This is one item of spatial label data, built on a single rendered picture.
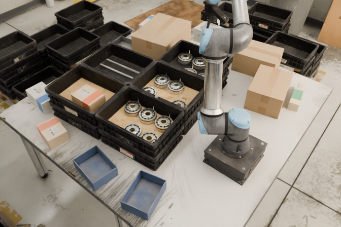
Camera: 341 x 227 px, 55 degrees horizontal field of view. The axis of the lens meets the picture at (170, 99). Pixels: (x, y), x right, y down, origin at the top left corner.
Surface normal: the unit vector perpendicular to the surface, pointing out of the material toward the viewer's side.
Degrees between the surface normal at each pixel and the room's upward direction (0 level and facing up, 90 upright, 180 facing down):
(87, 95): 0
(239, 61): 90
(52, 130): 0
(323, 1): 90
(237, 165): 3
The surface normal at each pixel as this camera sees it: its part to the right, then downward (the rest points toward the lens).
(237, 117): 0.09, -0.73
